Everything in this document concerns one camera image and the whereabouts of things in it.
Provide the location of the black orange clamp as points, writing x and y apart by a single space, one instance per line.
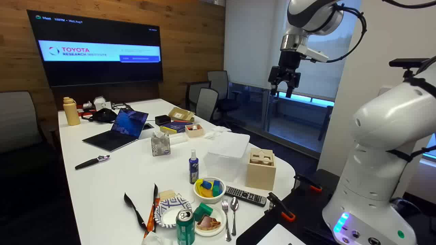
281 207
308 184

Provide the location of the translucent white plastic bin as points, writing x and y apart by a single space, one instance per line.
225 158

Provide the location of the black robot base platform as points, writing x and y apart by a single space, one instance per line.
308 212

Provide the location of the small open wooden box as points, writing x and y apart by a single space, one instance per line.
195 131

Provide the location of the small white plate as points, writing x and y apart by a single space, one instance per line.
217 232

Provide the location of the black laptop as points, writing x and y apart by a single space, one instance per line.
109 138

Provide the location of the wooden shape sorter box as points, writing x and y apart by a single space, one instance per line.
260 174

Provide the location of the small black box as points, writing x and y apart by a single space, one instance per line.
162 120

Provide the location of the black marker pen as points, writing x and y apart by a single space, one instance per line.
89 162

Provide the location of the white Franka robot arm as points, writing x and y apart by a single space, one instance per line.
386 136

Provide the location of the black remote control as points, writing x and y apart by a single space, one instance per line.
245 196

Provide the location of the white bowl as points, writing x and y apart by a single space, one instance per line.
199 197

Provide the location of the tan squeeze bottle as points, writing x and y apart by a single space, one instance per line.
71 113

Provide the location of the white small object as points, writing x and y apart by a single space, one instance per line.
102 102

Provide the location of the blue box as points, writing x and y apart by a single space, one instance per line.
175 127

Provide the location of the green soda can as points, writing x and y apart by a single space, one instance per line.
185 229

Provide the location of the small blue spray bottle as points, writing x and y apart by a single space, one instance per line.
194 169

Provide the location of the blue toy block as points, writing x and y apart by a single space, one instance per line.
207 184

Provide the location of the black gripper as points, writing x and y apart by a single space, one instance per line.
285 74

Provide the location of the green toy block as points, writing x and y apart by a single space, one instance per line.
217 188

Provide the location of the black camera on tripod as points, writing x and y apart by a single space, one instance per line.
409 63

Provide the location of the brown food piece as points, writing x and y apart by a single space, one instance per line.
210 223

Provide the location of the black cloth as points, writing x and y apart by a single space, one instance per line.
104 114

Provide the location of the yellow toy block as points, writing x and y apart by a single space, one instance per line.
205 192

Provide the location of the gray office chair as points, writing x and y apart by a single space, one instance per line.
218 83
207 104
18 123

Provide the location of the wall-mounted TV screen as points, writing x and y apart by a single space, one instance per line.
96 68

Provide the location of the tan napkin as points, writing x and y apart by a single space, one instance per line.
168 195

